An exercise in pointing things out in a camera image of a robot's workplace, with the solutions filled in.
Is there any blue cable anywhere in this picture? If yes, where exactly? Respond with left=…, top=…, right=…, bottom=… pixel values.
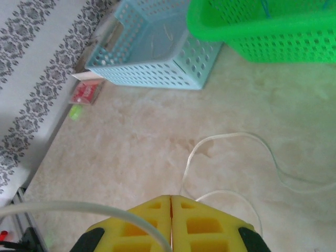
left=261, top=0, right=272, bottom=19

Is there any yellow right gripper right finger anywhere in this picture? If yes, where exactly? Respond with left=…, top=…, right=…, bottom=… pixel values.
left=172, top=195, right=271, bottom=252

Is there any aluminium frame post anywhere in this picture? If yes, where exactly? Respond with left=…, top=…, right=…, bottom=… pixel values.
left=12, top=187, right=48, bottom=252

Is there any small red box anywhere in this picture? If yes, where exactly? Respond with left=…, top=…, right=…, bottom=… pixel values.
left=70, top=80, right=106, bottom=106

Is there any thick white cable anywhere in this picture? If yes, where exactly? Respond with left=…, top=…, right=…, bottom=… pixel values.
left=0, top=199, right=173, bottom=252

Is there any small green object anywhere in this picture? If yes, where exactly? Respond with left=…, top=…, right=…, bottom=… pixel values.
left=69, top=104, right=82, bottom=121

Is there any green plastic basket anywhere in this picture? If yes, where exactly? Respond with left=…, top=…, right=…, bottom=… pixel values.
left=185, top=0, right=336, bottom=64

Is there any black device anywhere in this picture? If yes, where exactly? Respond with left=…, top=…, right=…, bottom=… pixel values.
left=0, top=227, right=44, bottom=252

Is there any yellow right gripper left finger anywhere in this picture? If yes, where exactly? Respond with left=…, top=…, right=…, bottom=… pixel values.
left=70, top=194, right=172, bottom=252

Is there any light blue plastic basket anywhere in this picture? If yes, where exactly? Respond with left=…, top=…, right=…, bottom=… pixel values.
left=85, top=0, right=224, bottom=91

